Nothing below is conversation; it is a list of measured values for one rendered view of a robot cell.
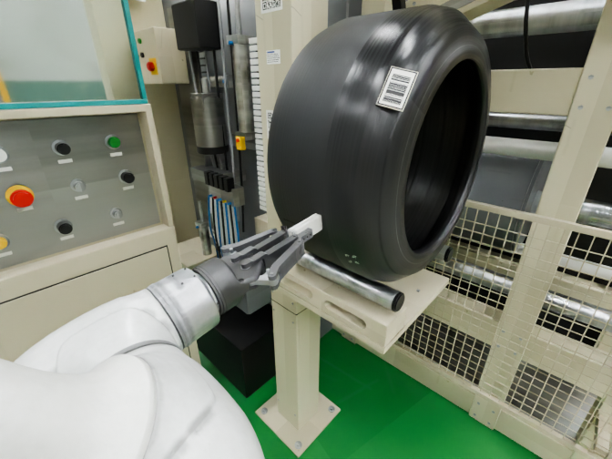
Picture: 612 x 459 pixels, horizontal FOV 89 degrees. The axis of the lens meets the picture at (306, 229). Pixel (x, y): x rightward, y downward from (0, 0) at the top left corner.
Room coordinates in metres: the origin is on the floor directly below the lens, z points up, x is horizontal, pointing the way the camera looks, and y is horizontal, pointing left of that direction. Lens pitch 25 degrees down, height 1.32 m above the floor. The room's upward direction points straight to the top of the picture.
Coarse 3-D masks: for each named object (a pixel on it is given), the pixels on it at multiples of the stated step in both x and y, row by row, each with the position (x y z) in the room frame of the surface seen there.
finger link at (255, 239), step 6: (258, 234) 0.47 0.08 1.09; (264, 234) 0.47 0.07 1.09; (270, 234) 0.47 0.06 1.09; (240, 240) 0.45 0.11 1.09; (246, 240) 0.45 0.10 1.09; (252, 240) 0.45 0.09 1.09; (258, 240) 0.46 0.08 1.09; (222, 246) 0.44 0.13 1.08; (228, 246) 0.44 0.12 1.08; (234, 246) 0.44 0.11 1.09; (240, 246) 0.44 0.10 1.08; (246, 246) 0.45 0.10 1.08; (252, 246) 0.45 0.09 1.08; (222, 252) 0.44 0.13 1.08
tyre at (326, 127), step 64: (320, 64) 0.60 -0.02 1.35; (384, 64) 0.52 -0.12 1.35; (448, 64) 0.57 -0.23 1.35; (320, 128) 0.53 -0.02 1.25; (384, 128) 0.48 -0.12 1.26; (448, 128) 0.90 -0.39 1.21; (320, 192) 0.51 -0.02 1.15; (384, 192) 0.47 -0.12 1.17; (448, 192) 0.84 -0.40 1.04; (320, 256) 0.62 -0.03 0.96; (384, 256) 0.49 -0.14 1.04
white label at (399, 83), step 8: (392, 72) 0.50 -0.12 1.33; (400, 72) 0.50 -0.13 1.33; (408, 72) 0.50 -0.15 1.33; (416, 72) 0.49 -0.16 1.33; (392, 80) 0.50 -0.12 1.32; (400, 80) 0.49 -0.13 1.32; (408, 80) 0.49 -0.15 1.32; (384, 88) 0.49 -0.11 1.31; (392, 88) 0.49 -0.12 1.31; (400, 88) 0.49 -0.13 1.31; (408, 88) 0.48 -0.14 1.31; (384, 96) 0.49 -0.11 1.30; (392, 96) 0.48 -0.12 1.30; (400, 96) 0.48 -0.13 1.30; (408, 96) 0.48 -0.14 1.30; (376, 104) 0.48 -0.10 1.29; (384, 104) 0.48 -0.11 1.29; (392, 104) 0.48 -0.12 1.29; (400, 104) 0.47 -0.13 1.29
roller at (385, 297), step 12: (300, 264) 0.71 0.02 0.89; (312, 264) 0.68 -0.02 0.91; (324, 264) 0.66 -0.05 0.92; (324, 276) 0.65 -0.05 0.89; (336, 276) 0.62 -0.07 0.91; (348, 276) 0.61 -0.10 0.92; (360, 276) 0.60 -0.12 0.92; (348, 288) 0.60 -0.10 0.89; (360, 288) 0.58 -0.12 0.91; (372, 288) 0.56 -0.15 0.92; (384, 288) 0.56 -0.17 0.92; (372, 300) 0.55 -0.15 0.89; (384, 300) 0.54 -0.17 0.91; (396, 300) 0.53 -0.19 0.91
